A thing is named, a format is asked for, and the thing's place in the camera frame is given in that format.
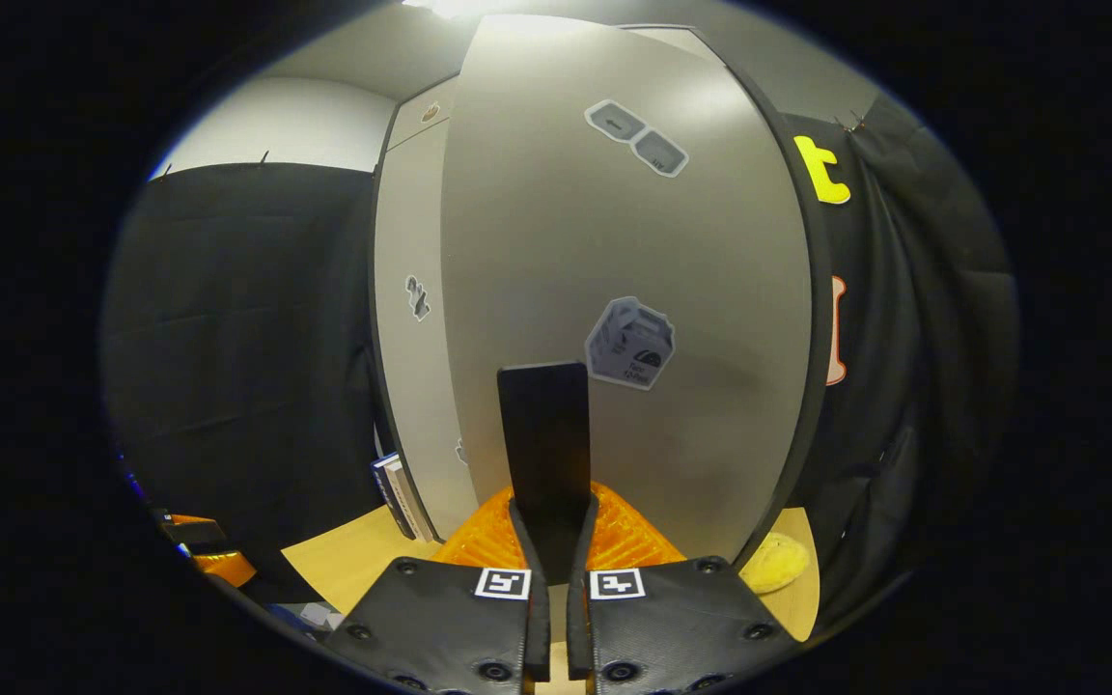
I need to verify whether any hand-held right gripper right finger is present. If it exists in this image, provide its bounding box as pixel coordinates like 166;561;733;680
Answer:
566;483;798;695

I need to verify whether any black door handle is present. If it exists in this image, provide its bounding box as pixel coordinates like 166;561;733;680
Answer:
498;362;601;586

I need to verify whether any black backdrop cloth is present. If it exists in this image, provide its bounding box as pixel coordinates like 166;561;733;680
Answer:
100;92;1020;628

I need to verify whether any white book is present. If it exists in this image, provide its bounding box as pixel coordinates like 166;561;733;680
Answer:
384;459;439;543

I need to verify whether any dark blue book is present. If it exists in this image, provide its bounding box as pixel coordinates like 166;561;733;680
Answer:
371;454;418;541

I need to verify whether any yellow sponge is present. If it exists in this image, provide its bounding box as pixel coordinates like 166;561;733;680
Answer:
739;533;812;596

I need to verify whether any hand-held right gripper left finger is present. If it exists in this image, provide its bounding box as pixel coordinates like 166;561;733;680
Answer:
320;483;553;695

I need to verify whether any beige double-door shoe cabinet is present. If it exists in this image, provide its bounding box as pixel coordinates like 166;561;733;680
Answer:
368;14;837;575

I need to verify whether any ceiling light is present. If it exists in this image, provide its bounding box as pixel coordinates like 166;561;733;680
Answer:
402;0;518;20

